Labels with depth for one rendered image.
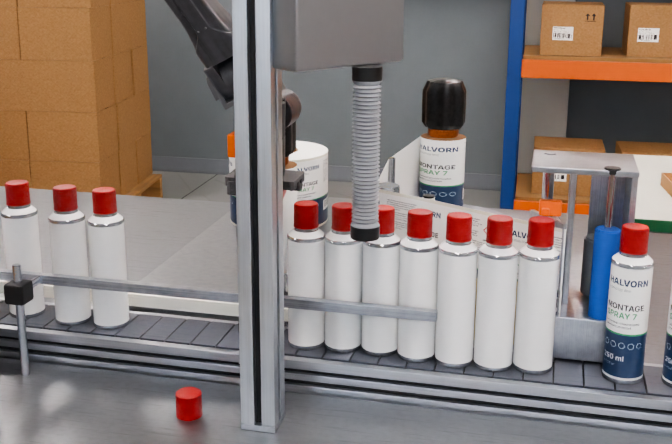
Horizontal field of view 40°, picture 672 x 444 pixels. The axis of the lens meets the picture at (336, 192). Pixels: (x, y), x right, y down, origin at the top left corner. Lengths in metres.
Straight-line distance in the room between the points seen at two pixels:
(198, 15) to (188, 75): 4.75
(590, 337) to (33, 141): 3.82
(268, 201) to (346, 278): 0.21
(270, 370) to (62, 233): 0.39
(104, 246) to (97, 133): 3.32
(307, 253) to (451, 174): 0.60
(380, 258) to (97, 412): 0.42
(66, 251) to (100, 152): 3.33
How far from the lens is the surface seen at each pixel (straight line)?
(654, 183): 2.68
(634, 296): 1.21
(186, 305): 1.39
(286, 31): 1.03
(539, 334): 1.23
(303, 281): 1.26
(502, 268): 1.20
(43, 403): 1.32
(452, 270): 1.20
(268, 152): 1.07
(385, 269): 1.23
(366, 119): 1.08
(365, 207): 1.11
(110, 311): 1.38
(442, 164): 1.77
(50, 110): 4.73
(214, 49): 1.26
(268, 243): 1.10
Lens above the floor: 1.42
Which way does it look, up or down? 15 degrees down
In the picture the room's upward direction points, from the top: straight up
